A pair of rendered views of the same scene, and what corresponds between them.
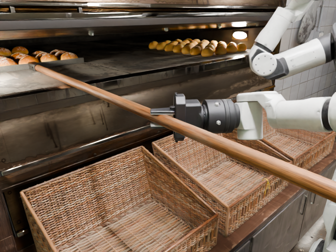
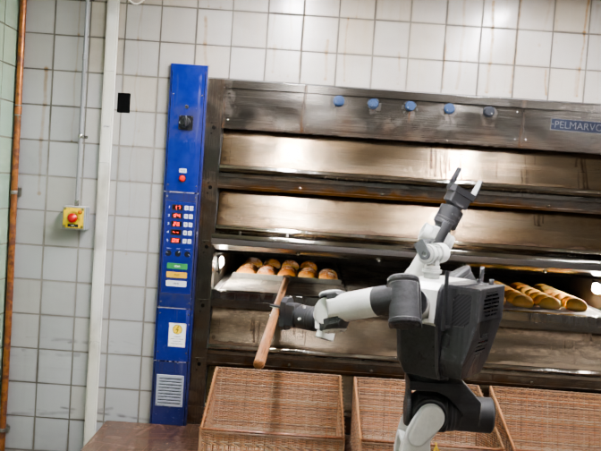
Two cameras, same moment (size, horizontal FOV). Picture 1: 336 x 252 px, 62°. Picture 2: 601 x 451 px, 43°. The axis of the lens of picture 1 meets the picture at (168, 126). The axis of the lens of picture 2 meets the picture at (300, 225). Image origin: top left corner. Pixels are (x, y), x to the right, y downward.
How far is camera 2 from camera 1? 235 cm
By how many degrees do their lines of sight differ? 46
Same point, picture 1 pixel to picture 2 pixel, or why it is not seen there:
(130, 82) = not seen: hidden behind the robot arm
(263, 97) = not seen: hidden behind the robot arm
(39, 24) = (250, 243)
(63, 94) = (270, 299)
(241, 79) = (535, 345)
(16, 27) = (235, 243)
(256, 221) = not seen: outside the picture
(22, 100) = (239, 295)
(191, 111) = (288, 308)
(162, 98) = (381, 333)
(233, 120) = (308, 319)
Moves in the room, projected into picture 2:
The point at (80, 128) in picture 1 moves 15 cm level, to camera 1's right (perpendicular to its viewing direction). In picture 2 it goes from (279, 334) to (304, 340)
